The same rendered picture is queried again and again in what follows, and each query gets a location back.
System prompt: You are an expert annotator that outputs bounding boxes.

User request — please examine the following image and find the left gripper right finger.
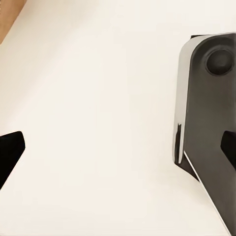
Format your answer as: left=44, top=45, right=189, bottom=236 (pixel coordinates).
left=220, top=131, right=236, bottom=170

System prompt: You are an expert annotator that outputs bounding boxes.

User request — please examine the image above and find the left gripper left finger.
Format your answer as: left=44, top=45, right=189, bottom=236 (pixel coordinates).
left=0, top=131, right=26, bottom=190

